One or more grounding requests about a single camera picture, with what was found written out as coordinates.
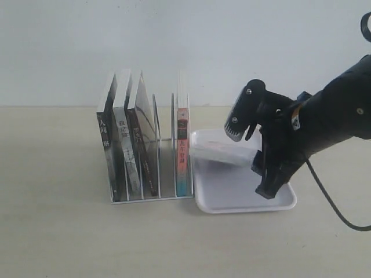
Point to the white plastic tray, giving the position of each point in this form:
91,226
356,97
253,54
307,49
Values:
222,188

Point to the dark blue book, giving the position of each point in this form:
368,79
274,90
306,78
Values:
224,153

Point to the clear acrylic book rack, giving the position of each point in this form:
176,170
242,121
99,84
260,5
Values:
159,168

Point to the grey white book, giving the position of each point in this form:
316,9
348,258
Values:
123,91

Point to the pink teal book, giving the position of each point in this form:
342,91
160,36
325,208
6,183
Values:
183,123

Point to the dark brown book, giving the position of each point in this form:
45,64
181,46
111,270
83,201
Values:
144,137

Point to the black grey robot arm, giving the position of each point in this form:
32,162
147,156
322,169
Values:
338,112

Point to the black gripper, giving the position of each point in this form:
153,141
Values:
276,162

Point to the black white leftmost book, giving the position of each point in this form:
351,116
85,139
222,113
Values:
105,120

